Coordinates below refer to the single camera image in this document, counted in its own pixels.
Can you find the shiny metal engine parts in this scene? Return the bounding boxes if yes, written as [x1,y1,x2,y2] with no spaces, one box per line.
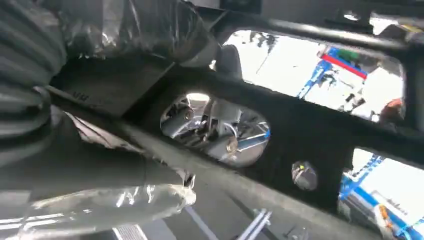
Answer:
[160,92,271,169]

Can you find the black car frame panel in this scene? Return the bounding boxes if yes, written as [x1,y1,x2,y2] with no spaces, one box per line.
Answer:
[125,0,424,215]

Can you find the blue metal shelf rack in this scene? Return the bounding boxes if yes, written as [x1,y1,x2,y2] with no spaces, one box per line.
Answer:
[296,46,424,240]

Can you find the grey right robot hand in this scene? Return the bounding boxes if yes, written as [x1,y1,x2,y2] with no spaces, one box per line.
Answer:
[0,0,220,240]

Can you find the grey hex bolt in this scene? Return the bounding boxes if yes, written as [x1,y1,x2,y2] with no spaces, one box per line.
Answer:
[291,160,319,192]

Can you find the thin metal rod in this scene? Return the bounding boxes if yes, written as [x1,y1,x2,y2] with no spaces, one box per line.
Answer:
[236,208,273,240]

